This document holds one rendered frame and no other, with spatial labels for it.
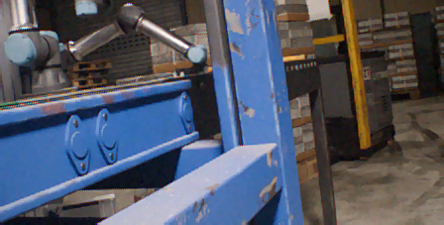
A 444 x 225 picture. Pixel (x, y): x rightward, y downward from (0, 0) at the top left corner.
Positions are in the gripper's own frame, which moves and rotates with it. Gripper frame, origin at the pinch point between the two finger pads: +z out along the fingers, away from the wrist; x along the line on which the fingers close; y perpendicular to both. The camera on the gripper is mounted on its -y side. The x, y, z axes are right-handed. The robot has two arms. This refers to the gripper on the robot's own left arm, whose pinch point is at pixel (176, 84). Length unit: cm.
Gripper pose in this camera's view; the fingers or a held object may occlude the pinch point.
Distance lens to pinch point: 225.5
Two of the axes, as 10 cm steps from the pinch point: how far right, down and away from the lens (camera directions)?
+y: -1.4, -9.9, -0.5
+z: -3.6, 1.0, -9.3
